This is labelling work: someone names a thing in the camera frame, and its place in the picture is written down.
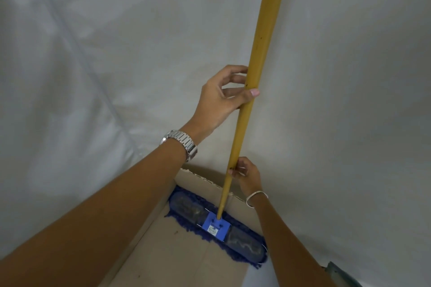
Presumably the thin white bracelet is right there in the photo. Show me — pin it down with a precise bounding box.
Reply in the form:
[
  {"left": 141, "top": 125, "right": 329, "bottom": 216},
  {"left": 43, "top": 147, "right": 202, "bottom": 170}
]
[{"left": 245, "top": 190, "right": 269, "bottom": 209}]

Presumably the person's left hand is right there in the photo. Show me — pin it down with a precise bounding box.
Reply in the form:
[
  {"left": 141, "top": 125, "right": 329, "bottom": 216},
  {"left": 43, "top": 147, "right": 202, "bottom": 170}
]
[{"left": 184, "top": 65, "right": 261, "bottom": 146}]

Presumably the silver metal wristwatch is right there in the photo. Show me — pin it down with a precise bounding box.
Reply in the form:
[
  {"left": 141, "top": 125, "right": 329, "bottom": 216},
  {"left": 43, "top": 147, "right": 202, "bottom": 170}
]
[{"left": 159, "top": 130, "right": 198, "bottom": 163}]

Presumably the blue mop with yellow handle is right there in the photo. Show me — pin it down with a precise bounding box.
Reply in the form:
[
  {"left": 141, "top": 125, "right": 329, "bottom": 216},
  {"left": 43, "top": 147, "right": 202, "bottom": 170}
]
[{"left": 164, "top": 0, "right": 293, "bottom": 268}]

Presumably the person's left forearm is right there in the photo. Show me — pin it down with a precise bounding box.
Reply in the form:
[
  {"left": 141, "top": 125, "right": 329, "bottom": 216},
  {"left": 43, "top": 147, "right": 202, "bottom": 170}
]
[{"left": 0, "top": 141, "right": 190, "bottom": 287}]

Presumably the person's right forearm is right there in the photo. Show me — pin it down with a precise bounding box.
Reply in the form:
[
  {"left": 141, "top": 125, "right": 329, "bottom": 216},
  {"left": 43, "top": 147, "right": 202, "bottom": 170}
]
[{"left": 250, "top": 194, "right": 339, "bottom": 287}]

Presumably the person's right hand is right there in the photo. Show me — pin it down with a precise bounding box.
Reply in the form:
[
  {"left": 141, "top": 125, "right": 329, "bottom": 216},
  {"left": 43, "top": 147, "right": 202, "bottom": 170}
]
[{"left": 228, "top": 157, "right": 263, "bottom": 198}]

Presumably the dark green object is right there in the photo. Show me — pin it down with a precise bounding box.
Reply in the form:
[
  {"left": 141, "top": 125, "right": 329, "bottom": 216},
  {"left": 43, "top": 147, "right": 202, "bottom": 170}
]
[{"left": 325, "top": 261, "right": 363, "bottom": 287}]

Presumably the brown cardboard sheet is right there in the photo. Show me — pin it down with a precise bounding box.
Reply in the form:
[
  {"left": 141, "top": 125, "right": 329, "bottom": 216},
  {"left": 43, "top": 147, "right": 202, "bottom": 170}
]
[{"left": 98, "top": 162, "right": 267, "bottom": 287}]

